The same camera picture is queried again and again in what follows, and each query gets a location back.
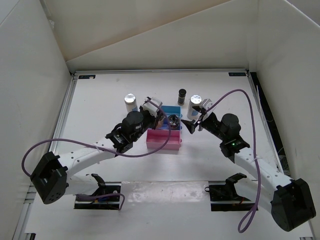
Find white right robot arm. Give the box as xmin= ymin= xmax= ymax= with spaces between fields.
xmin=182 ymin=106 xmax=316 ymax=232

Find silver-lid salt bottle right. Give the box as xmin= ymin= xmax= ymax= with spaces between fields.
xmin=186 ymin=94 xmax=203 ymax=120

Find dark blue tray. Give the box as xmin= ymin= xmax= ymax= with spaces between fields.
xmin=157 ymin=114 xmax=181 ymax=130

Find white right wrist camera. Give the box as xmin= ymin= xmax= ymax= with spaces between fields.
xmin=200 ymin=98 xmax=214 ymax=117

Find silver-lid salt bottle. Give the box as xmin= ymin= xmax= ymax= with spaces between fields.
xmin=186 ymin=94 xmax=203 ymax=120
xmin=124 ymin=93 xmax=138 ymax=113

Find dark table label left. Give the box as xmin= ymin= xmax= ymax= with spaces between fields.
xmin=78 ymin=74 xmax=96 ymax=80

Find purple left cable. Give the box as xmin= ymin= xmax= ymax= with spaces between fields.
xmin=21 ymin=98 xmax=173 ymax=211

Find silver-lid salt bottle left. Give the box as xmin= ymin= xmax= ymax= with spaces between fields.
xmin=124 ymin=93 xmax=138 ymax=113

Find pink tray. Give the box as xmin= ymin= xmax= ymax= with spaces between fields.
xmin=145 ymin=129 xmax=182 ymax=151

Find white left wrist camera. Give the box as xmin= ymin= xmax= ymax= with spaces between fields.
xmin=142 ymin=97 xmax=163 ymax=118

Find small black-cap spice bottle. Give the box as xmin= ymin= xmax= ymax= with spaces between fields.
xmin=177 ymin=88 xmax=187 ymax=106

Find dark table label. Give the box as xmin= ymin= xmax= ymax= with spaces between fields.
xmin=228 ymin=72 xmax=247 ymax=77
xmin=78 ymin=74 xmax=96 ymax=80

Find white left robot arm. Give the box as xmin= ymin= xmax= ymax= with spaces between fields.
xmin=29 ymin=102 xmax=166 ymax=205

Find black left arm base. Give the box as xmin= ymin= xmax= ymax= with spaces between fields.
xmin=73 ymin=173 xmax=125 ymax=211

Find dark table label right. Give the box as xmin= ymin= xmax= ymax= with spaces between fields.
xmin=228 ymin=72 xmax=247 ymax=77

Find light blue tray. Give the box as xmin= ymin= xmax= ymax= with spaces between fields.
xmin=161 ymin=105 xmax=182 ymax=118

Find purple cable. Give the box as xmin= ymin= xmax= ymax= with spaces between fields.
xmin=207 ymin=89 xmax=262 ymax=233
xmin=21 ymin=98 xmax=173 ymax=211

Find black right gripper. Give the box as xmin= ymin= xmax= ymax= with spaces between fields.
xmin=181 ymin=115 xmax=227 ymax=142

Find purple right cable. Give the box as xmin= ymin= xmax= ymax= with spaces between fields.
xmin=207 ymin=89 xmax=262 ymax=233

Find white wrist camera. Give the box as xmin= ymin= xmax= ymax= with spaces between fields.
xmin=200 ymin=98 xmax=214 ymax=117
xmin=142 ymin=97 xmax=163 ymax=118

